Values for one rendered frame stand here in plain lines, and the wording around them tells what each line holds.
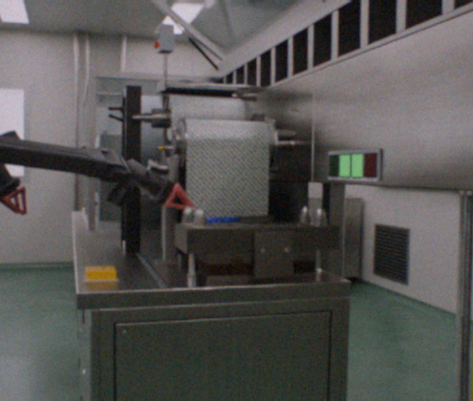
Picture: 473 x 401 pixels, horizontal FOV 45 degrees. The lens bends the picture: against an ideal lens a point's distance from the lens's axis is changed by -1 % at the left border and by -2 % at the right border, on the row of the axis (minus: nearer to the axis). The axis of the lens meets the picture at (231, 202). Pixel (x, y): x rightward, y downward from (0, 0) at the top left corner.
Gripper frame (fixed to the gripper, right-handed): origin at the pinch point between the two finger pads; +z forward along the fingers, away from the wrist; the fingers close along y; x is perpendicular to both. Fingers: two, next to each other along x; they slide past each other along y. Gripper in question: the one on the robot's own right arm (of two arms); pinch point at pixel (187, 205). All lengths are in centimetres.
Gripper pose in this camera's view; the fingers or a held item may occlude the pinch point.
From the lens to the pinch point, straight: 156.2
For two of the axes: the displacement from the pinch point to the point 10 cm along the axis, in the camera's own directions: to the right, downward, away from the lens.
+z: 8.1, 5.2, 2.7
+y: 2.9, 0.5, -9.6
